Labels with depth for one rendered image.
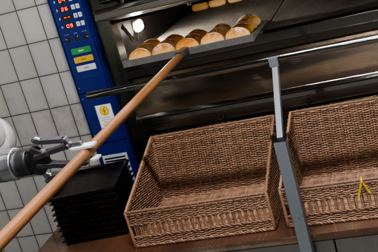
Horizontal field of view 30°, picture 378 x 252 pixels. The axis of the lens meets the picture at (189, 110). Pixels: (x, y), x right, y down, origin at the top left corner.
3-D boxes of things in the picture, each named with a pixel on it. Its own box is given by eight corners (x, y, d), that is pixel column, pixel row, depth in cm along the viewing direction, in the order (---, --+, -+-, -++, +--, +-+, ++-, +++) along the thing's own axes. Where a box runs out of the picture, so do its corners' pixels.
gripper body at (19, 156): (20, 143, 192) (50, 138, 189) (30, 171, 195) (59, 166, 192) (7, 154, 185) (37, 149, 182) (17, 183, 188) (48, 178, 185)
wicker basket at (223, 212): (165, 193, 307) (148, 135, 299) (291, 173, 290) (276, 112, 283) (132, 250, 263) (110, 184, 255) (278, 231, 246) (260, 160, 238)
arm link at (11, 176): (14, 174, 197) (32, 171, 195) (-1, 188, 189) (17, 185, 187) (4, 144, 195) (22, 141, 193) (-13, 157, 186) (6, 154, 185)
